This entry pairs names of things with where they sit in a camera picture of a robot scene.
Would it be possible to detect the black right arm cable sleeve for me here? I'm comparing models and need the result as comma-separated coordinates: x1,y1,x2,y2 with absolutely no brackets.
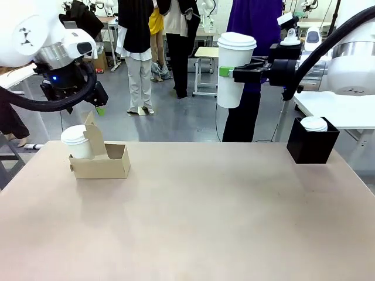
288,5,375,102

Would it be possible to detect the large white table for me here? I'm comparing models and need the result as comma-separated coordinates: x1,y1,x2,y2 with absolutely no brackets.
292,90,375,177

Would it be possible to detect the black chair frame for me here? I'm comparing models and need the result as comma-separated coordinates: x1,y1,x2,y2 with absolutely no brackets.
0,132,26,191

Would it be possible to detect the white table with brown fur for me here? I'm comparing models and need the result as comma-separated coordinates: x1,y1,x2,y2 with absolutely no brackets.
0,64,39,89

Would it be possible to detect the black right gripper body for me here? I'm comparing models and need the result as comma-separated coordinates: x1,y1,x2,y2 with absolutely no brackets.
262,59,303,88

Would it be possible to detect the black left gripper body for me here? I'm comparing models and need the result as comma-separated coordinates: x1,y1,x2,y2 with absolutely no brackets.
39,60,97,114

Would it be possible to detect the black vertical pole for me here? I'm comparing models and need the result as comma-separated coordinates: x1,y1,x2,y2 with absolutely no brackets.
330,0,343,29

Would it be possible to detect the person in beige coat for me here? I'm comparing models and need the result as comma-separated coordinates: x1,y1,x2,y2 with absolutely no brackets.
156,0,202,100

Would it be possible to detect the person in dark trousers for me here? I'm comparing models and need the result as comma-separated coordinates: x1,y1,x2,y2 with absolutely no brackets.
0,87,31,148

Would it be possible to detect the short white lidded paper cup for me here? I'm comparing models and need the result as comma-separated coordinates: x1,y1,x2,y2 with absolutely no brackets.
60,124,96,160

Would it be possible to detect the small beige side table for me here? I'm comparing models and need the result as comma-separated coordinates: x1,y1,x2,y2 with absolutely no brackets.
192,46,220,98

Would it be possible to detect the grey cloth pile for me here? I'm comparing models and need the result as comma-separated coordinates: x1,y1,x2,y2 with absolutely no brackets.
150,62,174,83

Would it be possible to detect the black left arm cable sleeve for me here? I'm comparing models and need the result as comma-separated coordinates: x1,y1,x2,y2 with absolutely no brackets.
0,61,98,112

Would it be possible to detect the black hanging garment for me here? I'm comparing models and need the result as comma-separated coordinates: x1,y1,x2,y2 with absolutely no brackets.
58,0,105,39

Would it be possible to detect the person in black top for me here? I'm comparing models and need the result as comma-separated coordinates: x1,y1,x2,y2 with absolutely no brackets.
115,0,156,115

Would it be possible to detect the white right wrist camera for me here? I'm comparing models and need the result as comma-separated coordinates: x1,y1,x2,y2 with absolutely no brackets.
276,12,303,46

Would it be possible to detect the person in purple sweater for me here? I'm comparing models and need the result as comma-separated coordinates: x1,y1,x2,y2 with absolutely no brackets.
221,0,284,143

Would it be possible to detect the brown cardboard cup carrier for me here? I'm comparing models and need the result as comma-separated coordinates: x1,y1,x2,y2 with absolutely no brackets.
68,111,131,180

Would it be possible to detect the brown cardboard box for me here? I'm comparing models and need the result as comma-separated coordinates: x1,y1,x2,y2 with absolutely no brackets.
93,48,108,71

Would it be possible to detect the tall white lidded paper cup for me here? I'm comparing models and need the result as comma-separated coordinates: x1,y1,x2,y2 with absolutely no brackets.
216,32,258,109

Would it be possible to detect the black arm cable sleeve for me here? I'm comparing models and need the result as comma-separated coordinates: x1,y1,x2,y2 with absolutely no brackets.
0,61,98,112
288,5,375,102

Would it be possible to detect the black square box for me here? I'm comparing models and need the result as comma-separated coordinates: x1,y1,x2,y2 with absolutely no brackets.
286,116,341,165

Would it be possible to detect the person in yellow shirt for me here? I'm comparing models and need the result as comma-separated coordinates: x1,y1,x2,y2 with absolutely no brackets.
148,8,165,83

